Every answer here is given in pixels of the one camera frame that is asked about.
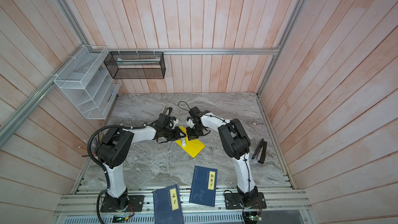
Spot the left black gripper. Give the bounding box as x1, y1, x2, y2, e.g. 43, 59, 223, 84
163, 126, 187, 141

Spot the yellow envelope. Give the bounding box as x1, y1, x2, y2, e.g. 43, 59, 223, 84
176, 137, 205, 158

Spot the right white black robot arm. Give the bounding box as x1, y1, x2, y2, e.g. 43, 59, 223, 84
187, 107, 258, 206

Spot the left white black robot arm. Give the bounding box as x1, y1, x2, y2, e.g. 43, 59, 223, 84
87, 114, 186, 216

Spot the blue book on table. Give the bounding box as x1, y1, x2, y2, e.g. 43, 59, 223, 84
189, 166, 218, 207

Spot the pen holder with pencils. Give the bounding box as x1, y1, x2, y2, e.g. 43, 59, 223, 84
77, 132, 100, 158

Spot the black mesh basket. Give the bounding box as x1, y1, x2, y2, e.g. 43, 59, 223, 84
104, 51, 166, 79

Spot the blue book on rail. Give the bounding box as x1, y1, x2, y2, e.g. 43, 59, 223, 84
153, 185, 184, 224

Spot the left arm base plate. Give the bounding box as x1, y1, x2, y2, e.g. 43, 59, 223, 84
99, 194, 144, 213

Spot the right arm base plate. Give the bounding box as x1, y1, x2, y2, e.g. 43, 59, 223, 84
223, 190, 267, 210

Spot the aluminium frame rail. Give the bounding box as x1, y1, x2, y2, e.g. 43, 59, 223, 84
107, 48, 279, 56

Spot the white wire mesh shelf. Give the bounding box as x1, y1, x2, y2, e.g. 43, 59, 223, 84
54, 45, 121, 120

